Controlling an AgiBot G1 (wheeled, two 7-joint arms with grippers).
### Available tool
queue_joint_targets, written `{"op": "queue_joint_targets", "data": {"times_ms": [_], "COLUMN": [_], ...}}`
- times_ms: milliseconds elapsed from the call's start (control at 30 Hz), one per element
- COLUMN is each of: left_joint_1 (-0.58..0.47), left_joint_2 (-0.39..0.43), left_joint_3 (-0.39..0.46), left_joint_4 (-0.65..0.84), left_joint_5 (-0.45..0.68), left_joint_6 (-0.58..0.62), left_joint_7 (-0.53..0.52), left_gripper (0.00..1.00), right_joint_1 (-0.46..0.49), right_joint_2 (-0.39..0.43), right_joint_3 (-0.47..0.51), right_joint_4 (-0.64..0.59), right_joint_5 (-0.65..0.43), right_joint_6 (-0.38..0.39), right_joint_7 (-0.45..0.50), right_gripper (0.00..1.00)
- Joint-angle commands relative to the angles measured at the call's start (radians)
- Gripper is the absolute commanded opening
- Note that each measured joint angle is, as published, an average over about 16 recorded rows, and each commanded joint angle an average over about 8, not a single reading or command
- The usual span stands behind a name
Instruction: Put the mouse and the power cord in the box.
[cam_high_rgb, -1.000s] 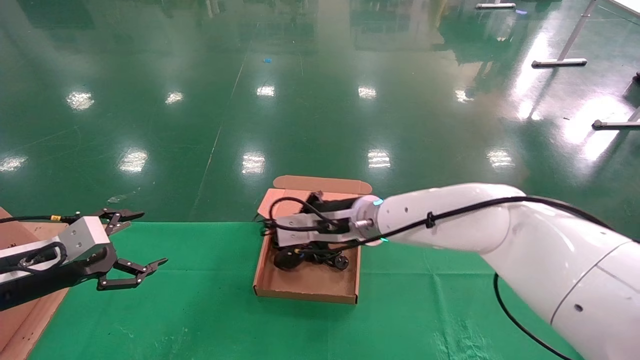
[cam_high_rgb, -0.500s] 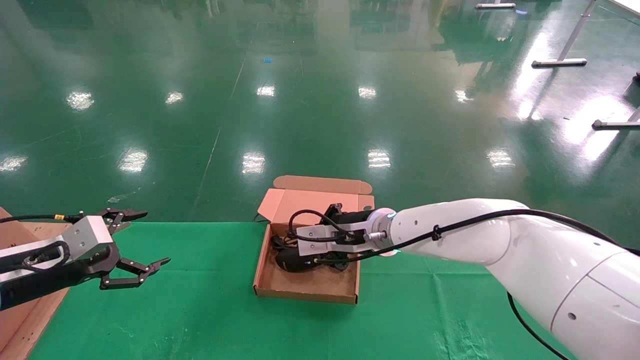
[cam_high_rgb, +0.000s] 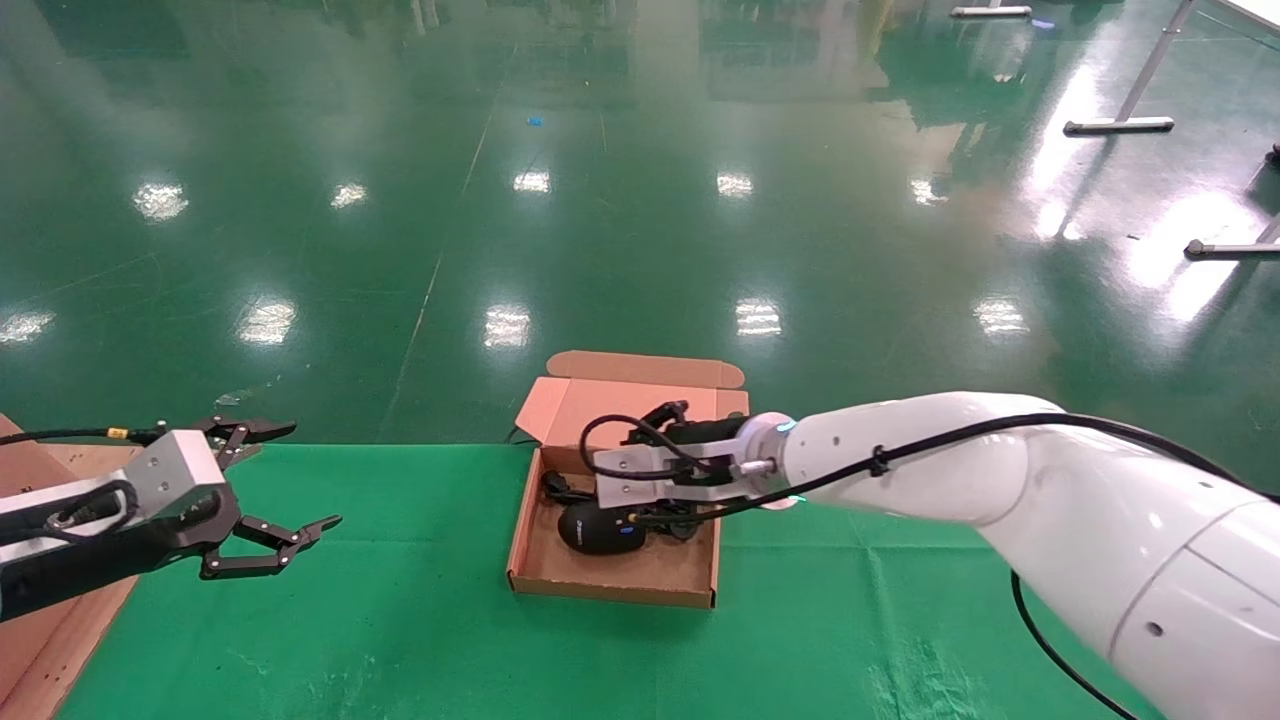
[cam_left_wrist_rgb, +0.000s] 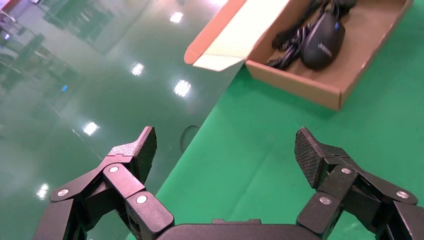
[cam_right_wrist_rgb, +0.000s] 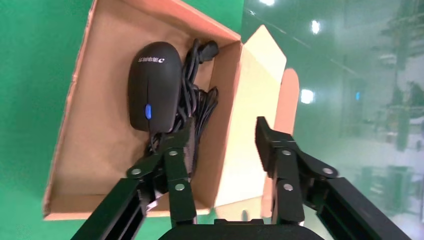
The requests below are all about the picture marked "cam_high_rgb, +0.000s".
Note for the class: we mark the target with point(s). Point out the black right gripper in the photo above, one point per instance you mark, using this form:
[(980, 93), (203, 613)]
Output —
[(710, 432)]

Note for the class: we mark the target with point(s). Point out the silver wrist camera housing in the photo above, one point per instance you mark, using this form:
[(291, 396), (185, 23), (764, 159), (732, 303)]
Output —
[(180, 470), (640, 465)]

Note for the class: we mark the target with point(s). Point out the dark table foot bar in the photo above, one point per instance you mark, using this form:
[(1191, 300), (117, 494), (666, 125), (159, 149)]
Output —
[(1230, 249)]

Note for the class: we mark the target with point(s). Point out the white table leg with foot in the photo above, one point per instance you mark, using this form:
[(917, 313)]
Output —
[(1120, 126)]

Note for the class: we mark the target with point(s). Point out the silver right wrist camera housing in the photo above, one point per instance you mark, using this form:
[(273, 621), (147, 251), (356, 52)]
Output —
[(640, 465)]

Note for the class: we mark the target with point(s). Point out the open brown cardboard box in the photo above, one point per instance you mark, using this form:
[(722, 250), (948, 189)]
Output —
[(660, 575)]

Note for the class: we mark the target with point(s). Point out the white table foot bar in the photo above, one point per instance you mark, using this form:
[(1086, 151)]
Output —
[(990, 12)]

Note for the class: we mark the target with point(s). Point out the green table cloth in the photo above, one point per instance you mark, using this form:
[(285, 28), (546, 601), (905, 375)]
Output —
[(400, 620)]

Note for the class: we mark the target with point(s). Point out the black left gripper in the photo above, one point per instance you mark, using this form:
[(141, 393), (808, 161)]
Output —
[(110, 565)]

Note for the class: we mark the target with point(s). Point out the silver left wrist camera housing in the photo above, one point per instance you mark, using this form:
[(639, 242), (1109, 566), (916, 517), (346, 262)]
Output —
[(180, 470)]

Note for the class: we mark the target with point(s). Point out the black computer mouse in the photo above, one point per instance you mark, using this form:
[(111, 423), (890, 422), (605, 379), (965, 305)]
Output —
[(595, 530)]

